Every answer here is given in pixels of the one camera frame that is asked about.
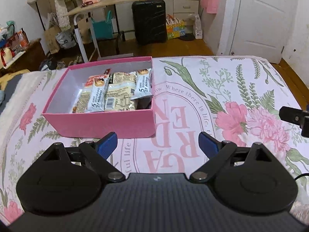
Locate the colourful gift box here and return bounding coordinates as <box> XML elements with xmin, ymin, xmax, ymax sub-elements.
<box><xmin>166</xmin><ymin>14</ymin><xmax>186</xmax><ymax>40</ymax></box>

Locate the floral bedsheet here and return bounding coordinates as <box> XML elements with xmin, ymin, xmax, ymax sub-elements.
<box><xmin>0</xmin><ymin>55</ymin><xmax>309</xmax><ymax>225</ymax></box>

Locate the pink cardboard box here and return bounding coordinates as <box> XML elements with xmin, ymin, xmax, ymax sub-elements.
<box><xmin>42</xmin><ymin>56</ymin><xmax>155</xmax><ymax>139</ymax></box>

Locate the teal shopping bag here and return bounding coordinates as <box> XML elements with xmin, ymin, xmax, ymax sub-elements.
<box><xmin>92</xmin><ymin>11</ymin><xmax>114</xmax><ymax>40</ymax></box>

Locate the brown paper bag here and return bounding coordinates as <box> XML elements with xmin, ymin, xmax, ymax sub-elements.
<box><xmin>44</xmin><ymin>25</ymin><xmax>61</xmax><ymax>54</ymax></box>

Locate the wooden side table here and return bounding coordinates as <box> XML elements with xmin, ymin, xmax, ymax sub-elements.
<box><xmin>63</xmin><ymin>0</ymin><xmax>148</xmax><ymax>64</ymax></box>

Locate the black cable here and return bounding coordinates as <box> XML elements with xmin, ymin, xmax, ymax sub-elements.
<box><xmin>293</xmin><ymin>172</ymin><xmax>309</xmax><ymax>182</ymax></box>

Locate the white door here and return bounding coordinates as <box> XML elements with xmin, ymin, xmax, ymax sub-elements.
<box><xmin>231</xmin><ymin>0</ymin><xmax>294</xmax><ymax>64</ymax></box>

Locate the cream blanket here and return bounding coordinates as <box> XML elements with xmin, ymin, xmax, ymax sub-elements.
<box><xmin>0</xmin><ymin>71</ymin><xmax>53</xmax><ymax>126</ymax></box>

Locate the grey plastic bag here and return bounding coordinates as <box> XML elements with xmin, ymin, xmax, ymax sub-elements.
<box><xmin>55</xmin><ymin>30</ymin><xmax>77</xmax><ymax>49</ymax></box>

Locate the red gift bag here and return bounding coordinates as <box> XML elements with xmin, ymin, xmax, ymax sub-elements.
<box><xmin>7</xmin><ymin>28</ymin><xmax>30</xmax><ymax>54</ymax></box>

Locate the wooden cabinet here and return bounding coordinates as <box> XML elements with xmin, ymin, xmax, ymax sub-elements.
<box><xmin>0</xmin><ymin>38</ymin><xmax>47</xmax><ymax>76</ymax></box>

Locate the white paper bag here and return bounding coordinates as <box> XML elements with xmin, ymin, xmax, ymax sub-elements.
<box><xmin>194</xmin><ymin>13</ymin><xmax>203</xmax><ymax>39</ymax></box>

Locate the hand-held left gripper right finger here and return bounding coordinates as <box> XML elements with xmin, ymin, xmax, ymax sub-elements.
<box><xmin>189</xmin><ymin>132</ymin><xmax>276</xmax><ymax>183</ymax></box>

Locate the black suitcase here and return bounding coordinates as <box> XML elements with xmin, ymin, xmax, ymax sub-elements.
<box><xmin>132</xmin><ymin>0</ymin><xmax>168</xmax><ymax>45</ymax></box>

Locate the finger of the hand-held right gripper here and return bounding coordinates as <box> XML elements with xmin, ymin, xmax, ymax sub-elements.
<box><xmin>279</xmin><ymin>105</ymin><xmax>309</xmax><ymax>127</ymax></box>

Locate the pair of shoes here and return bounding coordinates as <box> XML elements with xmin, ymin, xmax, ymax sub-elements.
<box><xmin>56</xmin><ymin>55</ymin><xmax>83</xmax><ymax>70</ymax></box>

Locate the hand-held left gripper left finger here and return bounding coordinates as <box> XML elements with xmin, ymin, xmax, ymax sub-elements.
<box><xmin>39</xmin><ymin>132</ymin><xmax>126</xmax><ymax>183</ymax></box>

